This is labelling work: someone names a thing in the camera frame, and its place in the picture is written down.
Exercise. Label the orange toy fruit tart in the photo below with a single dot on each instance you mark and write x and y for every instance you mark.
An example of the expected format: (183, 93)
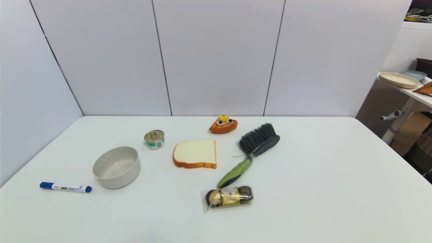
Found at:
(223, 126)

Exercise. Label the dark brown box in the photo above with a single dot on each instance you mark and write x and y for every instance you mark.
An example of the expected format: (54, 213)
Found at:
(425, 65)

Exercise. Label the grey perforated panel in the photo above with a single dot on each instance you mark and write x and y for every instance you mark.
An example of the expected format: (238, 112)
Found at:
(379, 104)

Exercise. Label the blue and white marker pen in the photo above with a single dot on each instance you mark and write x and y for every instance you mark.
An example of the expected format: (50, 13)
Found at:
(65, 187)

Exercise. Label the toy bread slice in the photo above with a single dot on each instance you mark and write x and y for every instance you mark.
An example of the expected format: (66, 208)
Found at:
(195, 152)

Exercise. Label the beige round bowl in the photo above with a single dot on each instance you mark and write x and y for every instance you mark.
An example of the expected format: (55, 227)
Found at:
(116, 167)

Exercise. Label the pale blue dish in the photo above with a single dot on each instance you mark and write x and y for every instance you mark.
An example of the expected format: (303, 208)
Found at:
(415, 74)

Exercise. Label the beige flat plate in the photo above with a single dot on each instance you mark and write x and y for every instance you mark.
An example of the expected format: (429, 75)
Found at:
(398, 80)

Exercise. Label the small tin can green label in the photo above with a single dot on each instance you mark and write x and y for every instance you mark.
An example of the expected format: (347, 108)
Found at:
(154, 139)

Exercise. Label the brown cardboard box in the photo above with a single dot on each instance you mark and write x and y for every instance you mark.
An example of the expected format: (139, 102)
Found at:
(413, 131)

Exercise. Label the gold chocolate balls pack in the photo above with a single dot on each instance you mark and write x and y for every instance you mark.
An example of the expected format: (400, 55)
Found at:
(229, 197)

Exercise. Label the white pegboard panel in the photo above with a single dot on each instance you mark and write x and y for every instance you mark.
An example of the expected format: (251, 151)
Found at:
(408, 47)

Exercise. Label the orange snack packet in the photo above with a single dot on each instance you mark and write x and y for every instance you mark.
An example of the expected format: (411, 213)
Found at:
(426, 89)

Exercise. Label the white side table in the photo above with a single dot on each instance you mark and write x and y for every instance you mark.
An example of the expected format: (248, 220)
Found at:
(410, 101)

